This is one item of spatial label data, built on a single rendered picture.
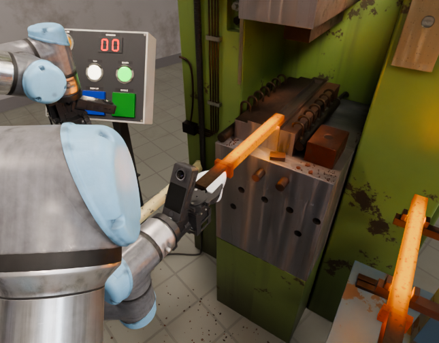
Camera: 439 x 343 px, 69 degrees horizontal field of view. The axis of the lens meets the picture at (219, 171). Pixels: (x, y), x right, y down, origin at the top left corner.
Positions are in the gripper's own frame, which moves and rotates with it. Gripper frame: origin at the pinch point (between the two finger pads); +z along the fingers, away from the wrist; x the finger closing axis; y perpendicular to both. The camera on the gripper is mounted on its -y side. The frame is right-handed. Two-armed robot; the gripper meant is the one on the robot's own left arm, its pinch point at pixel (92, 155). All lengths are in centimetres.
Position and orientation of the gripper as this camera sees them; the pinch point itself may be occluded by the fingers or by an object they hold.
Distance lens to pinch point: 99.8
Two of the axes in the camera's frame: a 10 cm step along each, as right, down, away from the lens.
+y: -7.5, 4.0, -5.3
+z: 0.0, 7.9, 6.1
